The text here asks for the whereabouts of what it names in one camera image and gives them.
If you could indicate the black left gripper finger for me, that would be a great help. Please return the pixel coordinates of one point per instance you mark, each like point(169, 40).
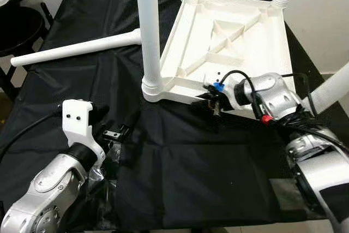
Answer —
point(132, 122)
point(101, 112)

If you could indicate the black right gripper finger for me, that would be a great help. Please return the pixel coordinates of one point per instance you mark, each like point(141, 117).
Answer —
point(200, 101)

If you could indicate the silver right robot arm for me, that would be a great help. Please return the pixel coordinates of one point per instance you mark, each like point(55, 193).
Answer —
point(283, 102)

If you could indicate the white plastic table top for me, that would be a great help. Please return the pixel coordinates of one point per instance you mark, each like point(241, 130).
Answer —
point(245, 53)

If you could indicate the black table cloth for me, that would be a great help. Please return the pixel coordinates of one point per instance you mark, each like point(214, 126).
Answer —
point(191, 162)

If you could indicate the black round stool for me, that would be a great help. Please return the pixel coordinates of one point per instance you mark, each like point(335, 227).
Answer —
point(19, 25)

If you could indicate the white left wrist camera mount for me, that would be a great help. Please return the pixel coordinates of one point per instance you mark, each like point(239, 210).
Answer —
point(79, 121)

